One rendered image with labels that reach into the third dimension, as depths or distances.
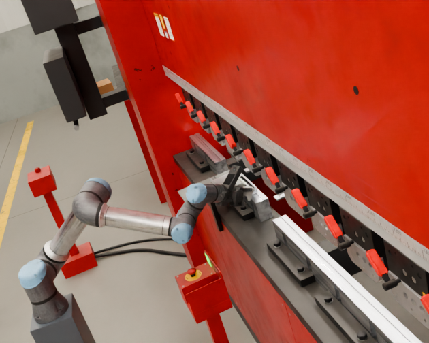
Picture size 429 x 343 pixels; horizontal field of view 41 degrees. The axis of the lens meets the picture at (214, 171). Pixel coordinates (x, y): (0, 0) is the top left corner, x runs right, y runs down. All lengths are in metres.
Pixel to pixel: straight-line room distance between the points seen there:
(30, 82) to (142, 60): 6.34
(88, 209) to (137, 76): 1.22
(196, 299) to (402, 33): 1.55
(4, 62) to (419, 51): 8.73
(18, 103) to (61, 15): 6.34
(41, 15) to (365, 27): 2.43
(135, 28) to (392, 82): 2.29
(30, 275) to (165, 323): 1.29
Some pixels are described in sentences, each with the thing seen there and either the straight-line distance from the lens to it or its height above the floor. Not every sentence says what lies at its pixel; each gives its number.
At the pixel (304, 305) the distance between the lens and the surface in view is 1.95.
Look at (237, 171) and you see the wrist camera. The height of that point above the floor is 1.13.
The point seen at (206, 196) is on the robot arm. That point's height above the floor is 1.13.
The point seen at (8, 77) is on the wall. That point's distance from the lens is 9.50.
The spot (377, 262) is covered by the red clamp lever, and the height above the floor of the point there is 1.30.
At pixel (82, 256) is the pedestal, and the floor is 0.12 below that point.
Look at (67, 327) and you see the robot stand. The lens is 2.54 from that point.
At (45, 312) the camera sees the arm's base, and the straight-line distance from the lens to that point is 2.53.
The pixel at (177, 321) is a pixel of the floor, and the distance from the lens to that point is 3.52.
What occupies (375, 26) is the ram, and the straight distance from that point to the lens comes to 1.05.
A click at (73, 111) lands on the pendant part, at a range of 3.37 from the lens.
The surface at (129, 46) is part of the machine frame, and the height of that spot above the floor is 1.56.
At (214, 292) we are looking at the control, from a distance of 2.31.
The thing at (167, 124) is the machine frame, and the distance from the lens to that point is 3.33.
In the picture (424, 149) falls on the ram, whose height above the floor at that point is 1.63.
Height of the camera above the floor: 2.10
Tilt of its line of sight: 24 degrees down
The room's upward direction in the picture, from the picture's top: 17 degrees counter-clockwise
